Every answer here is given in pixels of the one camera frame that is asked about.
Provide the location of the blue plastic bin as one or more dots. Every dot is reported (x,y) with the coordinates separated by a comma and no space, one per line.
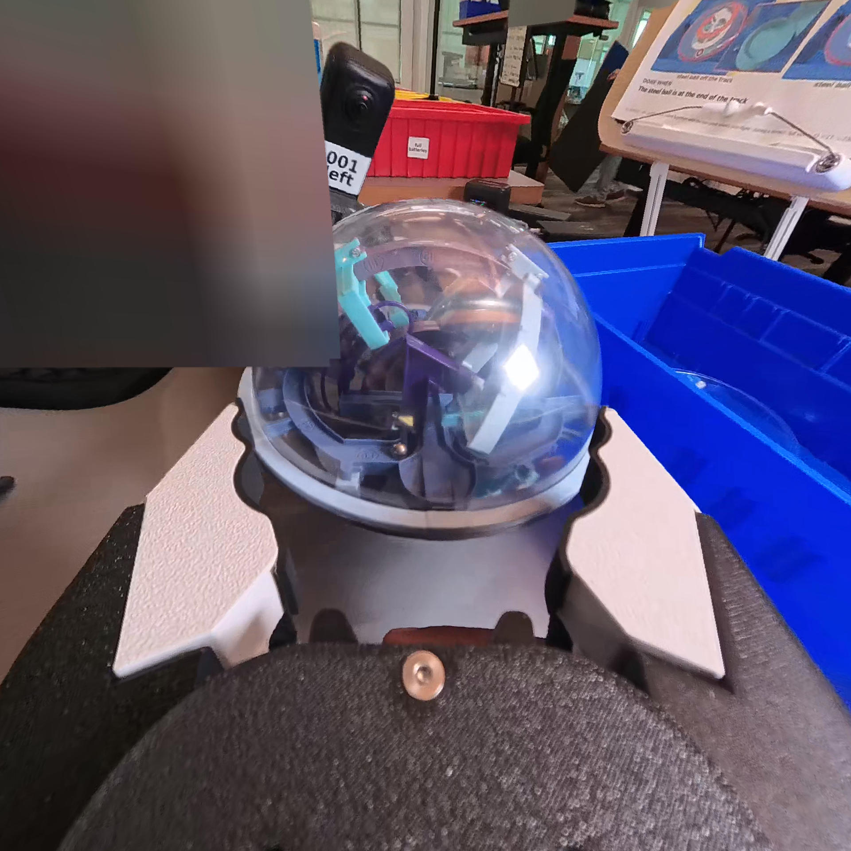
(745,399)

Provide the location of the clear plastic maze ball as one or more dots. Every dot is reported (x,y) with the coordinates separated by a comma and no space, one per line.
(439,359)

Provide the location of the wooden instruction board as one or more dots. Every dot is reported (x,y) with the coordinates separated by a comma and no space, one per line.
(745,80)

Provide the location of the clear plastic ball stand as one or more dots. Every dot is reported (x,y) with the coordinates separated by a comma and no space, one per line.
(738,399)

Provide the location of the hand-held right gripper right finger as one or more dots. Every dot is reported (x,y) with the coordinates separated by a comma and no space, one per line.
(652,572)

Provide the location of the black digital timer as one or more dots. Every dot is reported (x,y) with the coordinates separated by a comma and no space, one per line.
(486,193)

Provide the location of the red plastic bin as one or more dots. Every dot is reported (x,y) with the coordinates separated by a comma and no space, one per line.
(446,133)

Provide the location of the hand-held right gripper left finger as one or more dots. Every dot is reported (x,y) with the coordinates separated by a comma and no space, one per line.
(200,572)

